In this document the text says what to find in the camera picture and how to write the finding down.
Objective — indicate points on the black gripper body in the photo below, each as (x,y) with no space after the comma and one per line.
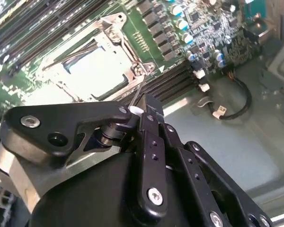
(85,189)

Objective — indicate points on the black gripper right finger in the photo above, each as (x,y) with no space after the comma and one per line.
(191,170)

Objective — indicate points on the silver-topped CPU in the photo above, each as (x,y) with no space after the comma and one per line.
(97,75)

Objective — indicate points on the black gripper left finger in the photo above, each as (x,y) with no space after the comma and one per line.
(61,118)

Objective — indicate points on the metal socket cover frame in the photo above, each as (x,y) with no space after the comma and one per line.
(113,39)

